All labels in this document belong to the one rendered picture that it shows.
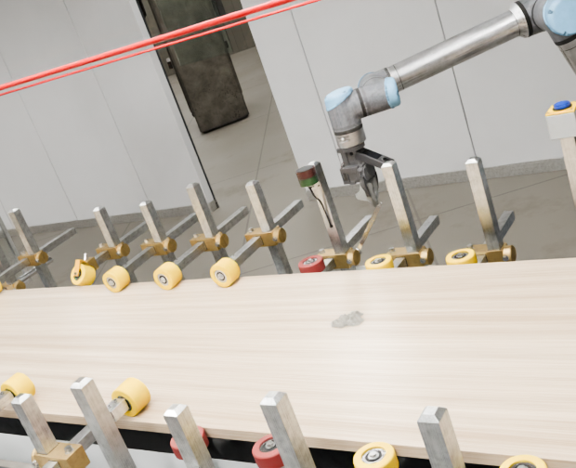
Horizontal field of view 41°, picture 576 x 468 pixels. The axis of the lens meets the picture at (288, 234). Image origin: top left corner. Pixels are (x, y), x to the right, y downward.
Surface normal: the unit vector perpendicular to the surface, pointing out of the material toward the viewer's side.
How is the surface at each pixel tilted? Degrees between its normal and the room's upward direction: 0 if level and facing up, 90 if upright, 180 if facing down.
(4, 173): 90
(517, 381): 0
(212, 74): 92
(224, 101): 92
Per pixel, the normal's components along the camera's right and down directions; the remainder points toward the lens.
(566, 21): -0.02, 0.23
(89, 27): -0.49, 0.46
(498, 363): -0.33, -0.88
